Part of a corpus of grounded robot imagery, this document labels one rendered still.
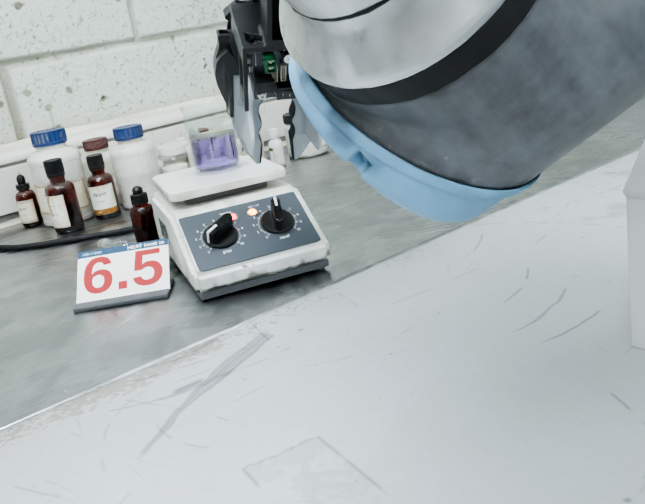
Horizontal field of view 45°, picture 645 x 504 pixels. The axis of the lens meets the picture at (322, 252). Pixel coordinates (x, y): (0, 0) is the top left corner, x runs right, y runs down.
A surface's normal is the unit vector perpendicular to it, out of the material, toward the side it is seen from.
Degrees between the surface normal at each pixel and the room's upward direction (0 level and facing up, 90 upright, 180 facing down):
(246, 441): 0
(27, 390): 0
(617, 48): 109
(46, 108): 90
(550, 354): 0
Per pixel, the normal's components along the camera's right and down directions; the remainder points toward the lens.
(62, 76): 0.63, 0.15
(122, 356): -0.15, -0.94
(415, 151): -0.11, 0.44
